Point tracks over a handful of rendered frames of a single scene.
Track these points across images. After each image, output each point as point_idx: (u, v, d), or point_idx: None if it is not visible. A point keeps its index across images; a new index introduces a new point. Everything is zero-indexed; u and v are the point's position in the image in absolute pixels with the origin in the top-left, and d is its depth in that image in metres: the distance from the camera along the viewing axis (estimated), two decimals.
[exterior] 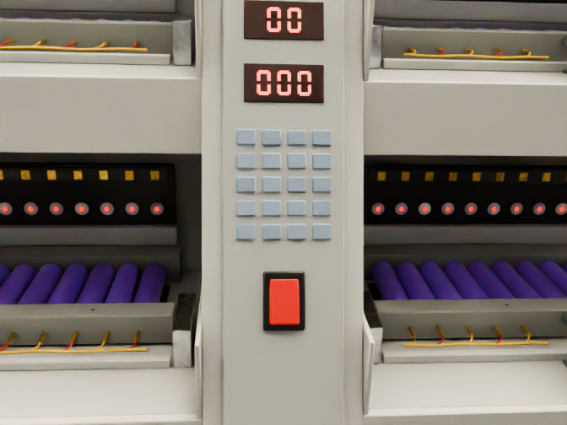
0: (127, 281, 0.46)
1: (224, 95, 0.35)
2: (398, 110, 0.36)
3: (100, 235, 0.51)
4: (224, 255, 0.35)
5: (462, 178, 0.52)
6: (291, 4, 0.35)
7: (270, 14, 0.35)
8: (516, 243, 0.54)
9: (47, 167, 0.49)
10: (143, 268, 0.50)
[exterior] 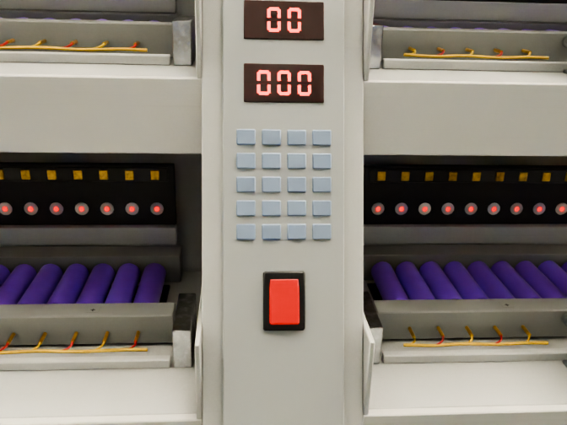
0: (127, 281, 0.46)
1: (224, 95, 0.35)
2: (398, 110, 0.36)
3: (100, 235, 0.51)
4: (224, 255, 0.35)
5: (462, 178, 0.52)
6: (291, 4, 0.35)
7: (270, 14, 0.35)
8: (516, 243, 0.54)
9: (47, 167, 0.49)
10: (143, 268, 0.50)
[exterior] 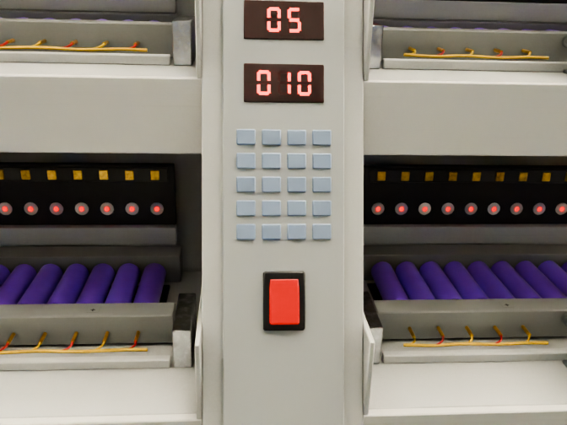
0: (127, 281, 0.46)
1: (224, 95, 0.35)
2: (398, 110, 0.36)
3: (100, 235, 0.51)
4: (224, 255, 0.35)
5: (462, 178, 0.52)
6: (291, 4, 0.35)
7: (270, 14, 0.35)
8: (516, 243, 0.54)
9: (47, 167, 0.49)
10: (143, 268, 0.50)
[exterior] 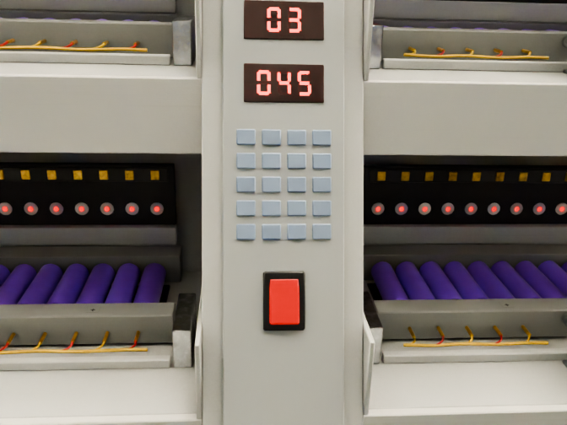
0: (127, 281, 0.46)
1: (224, 95, 0.35)
2: (398, 110, 0.36)
3: (100, 235, 0.51)
4: (224, 255, 0.35)
5: (462, 178, 0.52)
6: (291, 4, 0.35)
7: (270, 14, 0.35)
8: (516, 243, 0.54)
9: (47, 167, 0.49)
10: (143, 268, 0.50)
